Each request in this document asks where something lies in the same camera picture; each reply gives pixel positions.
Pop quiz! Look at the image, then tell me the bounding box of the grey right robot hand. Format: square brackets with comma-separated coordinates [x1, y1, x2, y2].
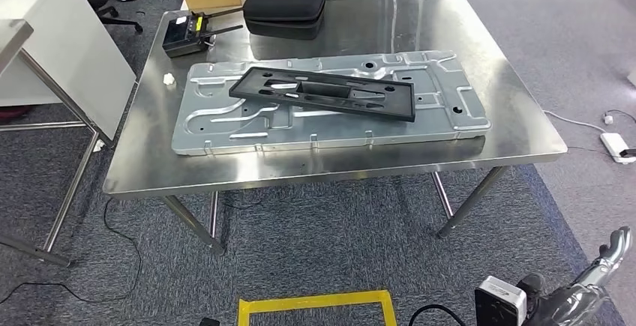
[516, 226, 635, 326]

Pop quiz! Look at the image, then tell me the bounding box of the black plastic bracket part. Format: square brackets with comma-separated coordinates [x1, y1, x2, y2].
[228, 66, 417, 123]

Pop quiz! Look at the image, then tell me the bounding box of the steel workbench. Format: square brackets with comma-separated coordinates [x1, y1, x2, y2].
[103, 0, 569, 256]

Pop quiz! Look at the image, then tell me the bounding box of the white power adapter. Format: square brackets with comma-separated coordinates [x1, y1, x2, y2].
[599, 132, 636, 165]

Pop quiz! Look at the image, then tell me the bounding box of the yellow floor tape square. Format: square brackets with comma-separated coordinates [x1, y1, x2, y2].
[236, 289, 398, 326]

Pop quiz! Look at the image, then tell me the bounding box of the grey metal fixture plate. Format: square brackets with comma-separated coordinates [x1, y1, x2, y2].
[171, 49, 493, 157]

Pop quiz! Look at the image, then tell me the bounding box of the black zippered carry case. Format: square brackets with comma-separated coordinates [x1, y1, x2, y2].
[242, 0, 328, 40]

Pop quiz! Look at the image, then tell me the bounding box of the black remote controller with antennas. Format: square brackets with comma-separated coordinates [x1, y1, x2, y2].
[161, 7, 245, 59]

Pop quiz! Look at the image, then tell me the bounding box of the white side panel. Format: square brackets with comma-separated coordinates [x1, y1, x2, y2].
[0, 0, 137, 141]

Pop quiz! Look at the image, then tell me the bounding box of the steel table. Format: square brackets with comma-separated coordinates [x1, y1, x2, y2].
[0, 18, 116, 269]

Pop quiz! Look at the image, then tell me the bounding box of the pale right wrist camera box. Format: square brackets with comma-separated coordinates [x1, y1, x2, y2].
[474, 275, 528, 326]

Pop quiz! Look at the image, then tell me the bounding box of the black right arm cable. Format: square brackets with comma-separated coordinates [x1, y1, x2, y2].
[408, 304, 468, 326]

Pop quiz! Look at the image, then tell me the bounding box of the white adapter cable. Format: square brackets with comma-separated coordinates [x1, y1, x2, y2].
[542, 110, 608, 135]

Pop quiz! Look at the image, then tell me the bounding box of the black floor cable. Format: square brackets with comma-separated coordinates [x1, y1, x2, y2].
[0, 196, 144, 306]

